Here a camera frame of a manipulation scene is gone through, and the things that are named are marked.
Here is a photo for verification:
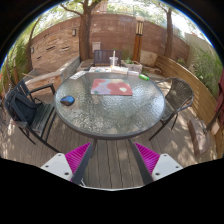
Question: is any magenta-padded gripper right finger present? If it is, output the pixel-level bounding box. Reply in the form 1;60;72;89
127;138;184;186

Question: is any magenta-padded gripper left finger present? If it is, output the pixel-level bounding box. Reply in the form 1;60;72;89
40;139;98;186

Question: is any blue computer mouse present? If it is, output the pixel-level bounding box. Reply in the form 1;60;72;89
59;95;76;107

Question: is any floral print mouse pad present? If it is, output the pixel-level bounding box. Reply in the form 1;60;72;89
90;78;134;97

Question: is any black slatted patio chair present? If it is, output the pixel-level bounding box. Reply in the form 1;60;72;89
3;79;61;154

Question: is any dark wicker patio chair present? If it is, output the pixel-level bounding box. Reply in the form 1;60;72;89
148;77;195;141

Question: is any green plastic object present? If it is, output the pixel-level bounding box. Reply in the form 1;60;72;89
138;73;151;81

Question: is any white licence plate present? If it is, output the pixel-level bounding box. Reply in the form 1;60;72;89
69;70;88;80

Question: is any wooden slatted bench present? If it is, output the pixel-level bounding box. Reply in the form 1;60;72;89
154;54;224;158

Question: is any white book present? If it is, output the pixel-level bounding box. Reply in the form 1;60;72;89
110;66;130;75

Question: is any stone planter with plants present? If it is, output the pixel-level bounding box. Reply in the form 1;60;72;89
121;59;144;74

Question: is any low concrete platform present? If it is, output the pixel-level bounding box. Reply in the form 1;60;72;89
77;58;95;72

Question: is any pale stone block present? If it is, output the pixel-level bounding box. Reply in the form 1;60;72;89
139;49;158;67

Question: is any clear plastic cup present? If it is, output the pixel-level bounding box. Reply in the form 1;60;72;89
109;56;120;68

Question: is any dark wooden slatted chair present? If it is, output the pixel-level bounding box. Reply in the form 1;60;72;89
92;49;122;68

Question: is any thin leaning tree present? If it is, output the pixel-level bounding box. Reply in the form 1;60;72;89
26;16;44;73

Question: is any large forked tree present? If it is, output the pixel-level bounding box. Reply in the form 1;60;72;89
59;0;104;62

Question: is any slender tree trunk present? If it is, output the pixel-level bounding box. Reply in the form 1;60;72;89
156;3;176;58

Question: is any grey wall utility box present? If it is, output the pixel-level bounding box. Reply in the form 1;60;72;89
91;41;102;53

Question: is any wooden garden lamp post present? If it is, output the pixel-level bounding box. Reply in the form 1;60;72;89
132;16;145;63

